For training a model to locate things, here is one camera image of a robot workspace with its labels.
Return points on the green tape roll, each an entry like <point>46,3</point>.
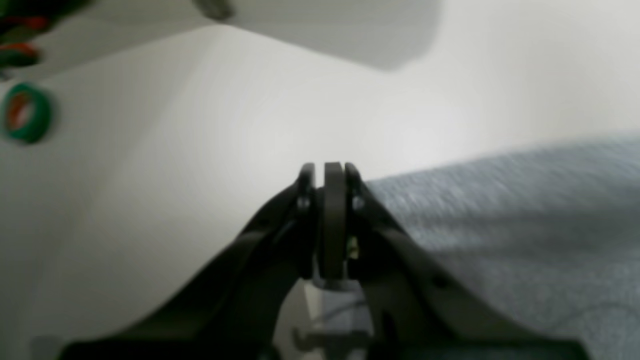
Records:
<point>26,113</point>

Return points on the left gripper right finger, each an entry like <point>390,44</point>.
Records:
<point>418,310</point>

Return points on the grey T-shirt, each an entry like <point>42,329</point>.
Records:
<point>549,236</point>

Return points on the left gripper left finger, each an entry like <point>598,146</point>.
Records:
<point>229,310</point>

